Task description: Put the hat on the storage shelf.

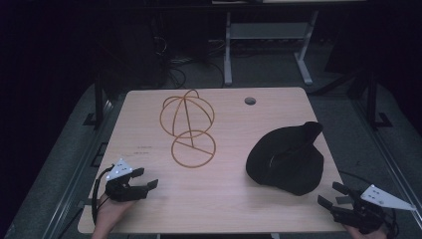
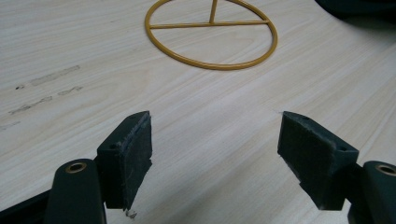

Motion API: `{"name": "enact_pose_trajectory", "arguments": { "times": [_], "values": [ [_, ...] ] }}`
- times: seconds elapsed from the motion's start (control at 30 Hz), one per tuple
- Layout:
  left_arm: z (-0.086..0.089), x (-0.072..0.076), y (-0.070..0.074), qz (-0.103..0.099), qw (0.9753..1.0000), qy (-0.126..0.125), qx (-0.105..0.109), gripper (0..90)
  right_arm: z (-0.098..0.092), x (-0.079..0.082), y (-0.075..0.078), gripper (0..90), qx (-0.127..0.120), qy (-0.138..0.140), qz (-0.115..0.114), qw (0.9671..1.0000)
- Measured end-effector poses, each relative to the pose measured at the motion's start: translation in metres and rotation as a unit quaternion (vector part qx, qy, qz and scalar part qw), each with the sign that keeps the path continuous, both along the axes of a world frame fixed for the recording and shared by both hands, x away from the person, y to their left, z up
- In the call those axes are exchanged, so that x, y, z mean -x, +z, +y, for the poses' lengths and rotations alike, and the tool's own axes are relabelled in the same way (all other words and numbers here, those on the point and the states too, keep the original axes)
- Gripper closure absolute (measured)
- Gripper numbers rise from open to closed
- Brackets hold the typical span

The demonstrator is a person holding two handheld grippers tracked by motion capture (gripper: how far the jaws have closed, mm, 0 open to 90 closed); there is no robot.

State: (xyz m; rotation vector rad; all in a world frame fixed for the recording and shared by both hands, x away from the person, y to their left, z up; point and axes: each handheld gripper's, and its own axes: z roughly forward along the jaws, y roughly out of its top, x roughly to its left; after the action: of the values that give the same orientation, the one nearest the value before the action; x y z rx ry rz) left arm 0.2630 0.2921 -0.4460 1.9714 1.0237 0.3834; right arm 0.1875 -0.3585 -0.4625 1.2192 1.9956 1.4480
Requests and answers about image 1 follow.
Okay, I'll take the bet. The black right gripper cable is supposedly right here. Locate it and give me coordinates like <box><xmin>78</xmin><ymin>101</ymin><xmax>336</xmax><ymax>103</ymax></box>
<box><xmin>383</xmin><ymin>208</ymin><xmax>401</xmax><ymax>239</ymax></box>

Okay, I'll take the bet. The metal floor rail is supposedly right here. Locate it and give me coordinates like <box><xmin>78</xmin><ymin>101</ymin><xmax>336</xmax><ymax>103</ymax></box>
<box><xmin>349</xmin><ymin>98</ymin><xmax>422</xmax><ymax>230</ymax></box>
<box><xmin>41</xmin><ymin>98</ymin><xmax>115</xmax><ymax>239</ymax></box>

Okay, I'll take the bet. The bundle of floor cables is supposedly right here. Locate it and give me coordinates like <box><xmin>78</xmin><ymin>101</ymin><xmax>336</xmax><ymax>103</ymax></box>
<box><xmin>151</xmin><ymin>35</ymin><xmax>227</xmax><ymax>90</ymax></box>

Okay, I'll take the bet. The person's right hand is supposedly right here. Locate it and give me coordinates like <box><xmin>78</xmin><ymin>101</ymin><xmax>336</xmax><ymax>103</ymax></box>
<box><xmin>343</xmin><ymin>224</ymin><xmax>390</xmax><ymax>239</ymax></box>

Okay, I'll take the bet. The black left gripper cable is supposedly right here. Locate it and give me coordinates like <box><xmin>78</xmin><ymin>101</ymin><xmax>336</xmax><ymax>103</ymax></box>
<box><xmin>91</xmin><ymin>164</ymin><xmax>115</xmax><ymax>226</ymax></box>

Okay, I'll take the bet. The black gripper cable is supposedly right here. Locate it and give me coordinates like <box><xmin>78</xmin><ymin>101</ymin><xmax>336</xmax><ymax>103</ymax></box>
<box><xmin>91</xmin><ymin>164</ymin><xmax>115</xmax><ymax>226</ymax></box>
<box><xmin>383</xmin><ymin>208</ymin><xmax>401</xmax><ymax>239</ymax></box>

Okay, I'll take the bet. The golden wire hat stand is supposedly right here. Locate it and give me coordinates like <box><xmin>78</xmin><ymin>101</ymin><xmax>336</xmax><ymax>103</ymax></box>
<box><xmin>159</xmin><ymin>89</ymin><xmax>217</xmax><ymax>169</ymax></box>

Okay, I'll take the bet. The person's left hand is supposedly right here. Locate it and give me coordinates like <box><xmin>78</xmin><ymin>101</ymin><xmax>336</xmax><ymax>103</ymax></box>
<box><xmin>92</xmin><ymin>193</ymin><xmax>137</xmax><ymax>239</ymax></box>

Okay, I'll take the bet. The black metal post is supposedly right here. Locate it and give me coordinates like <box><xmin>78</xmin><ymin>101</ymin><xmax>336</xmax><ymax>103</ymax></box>
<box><xmin>347</xmin><ymin>68</ymin><xmax>394</xmax><ymax>131</ymax></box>
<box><xmin>83</xmin><ymin>70</ymin><xmax>107</xmax><ymax>129</ymax></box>

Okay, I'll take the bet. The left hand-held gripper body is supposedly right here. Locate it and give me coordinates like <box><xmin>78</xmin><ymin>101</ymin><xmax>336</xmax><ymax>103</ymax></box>
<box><xmin>105</xmin><ymin>157</ymin><xmax>149</xmax><ymax>203</ymax></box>

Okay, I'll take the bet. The black hat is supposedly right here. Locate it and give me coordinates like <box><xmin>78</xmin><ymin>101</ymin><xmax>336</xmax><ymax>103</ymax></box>
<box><xmin>245</xmin><ymin>120</ymin><xmax>325</xmax><ymax>197</ymax></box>

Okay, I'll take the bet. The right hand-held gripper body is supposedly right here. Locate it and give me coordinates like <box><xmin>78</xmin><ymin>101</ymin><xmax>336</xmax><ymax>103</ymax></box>
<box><xmin>330</xmin><ymin>184</ymin><xmax>417</xmax><ymax>235</ymax></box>

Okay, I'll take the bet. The grey metal stand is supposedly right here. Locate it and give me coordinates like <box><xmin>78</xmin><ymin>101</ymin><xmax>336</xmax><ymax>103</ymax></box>
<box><xmin>222</xmin><ymin>9</ymin><xmax>319</xmax><ymax>87</ymax></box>

